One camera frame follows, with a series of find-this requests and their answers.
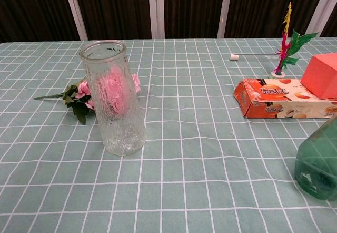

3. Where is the pink artificial flower bouquet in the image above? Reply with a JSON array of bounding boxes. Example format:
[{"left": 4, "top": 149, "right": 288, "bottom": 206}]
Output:
[{"left": 33, "top": 66, "right": 142, "bottom": 125}]

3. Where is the clear textured glass vase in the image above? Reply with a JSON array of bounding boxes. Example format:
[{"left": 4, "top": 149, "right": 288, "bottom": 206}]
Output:
[{"left": 78, "top": 40, "right": 147, "bottom": 157}]

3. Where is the green checked tablecloth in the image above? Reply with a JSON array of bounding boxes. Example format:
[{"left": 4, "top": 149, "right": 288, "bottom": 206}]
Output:
[{"left": 0, "top": 36, "right": 337, "bottom": 233}]

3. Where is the white-tipped thin metal rod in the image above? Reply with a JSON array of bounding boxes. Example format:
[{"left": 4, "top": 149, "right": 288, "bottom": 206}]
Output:
[{"left": 229, "top": 53, "right": 281, "bottom": 62}]

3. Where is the orange snack carton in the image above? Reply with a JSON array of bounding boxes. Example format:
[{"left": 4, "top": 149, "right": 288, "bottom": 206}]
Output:
[{"left": 233, "top": 78, "right": 337, "bottom": 119}]

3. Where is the orange foam cube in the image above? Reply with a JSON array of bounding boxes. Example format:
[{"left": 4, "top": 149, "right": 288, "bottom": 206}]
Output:
[{"left": 300, "top": 54, "right": 337, "bottom": 99}]

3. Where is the green plastic spray bottle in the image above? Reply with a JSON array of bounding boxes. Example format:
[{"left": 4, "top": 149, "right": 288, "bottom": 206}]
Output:
[{"left": 294, "top": 114, "right": 337, "bottom": 201}]

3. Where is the white partition frame post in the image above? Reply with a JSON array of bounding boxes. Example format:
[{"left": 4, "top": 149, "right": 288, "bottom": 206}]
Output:
[
  {"left": 62, "top": 0, "right": 88, "bottom": 41},
  {"left": 305, "top": 0, "right": 337, "bottom": 38},
  {"left": 216, "top": 0, "right": 234, "bottom": 39},
  {"left": 147, "top": 0, "right": 165, "bottom": 40}
]

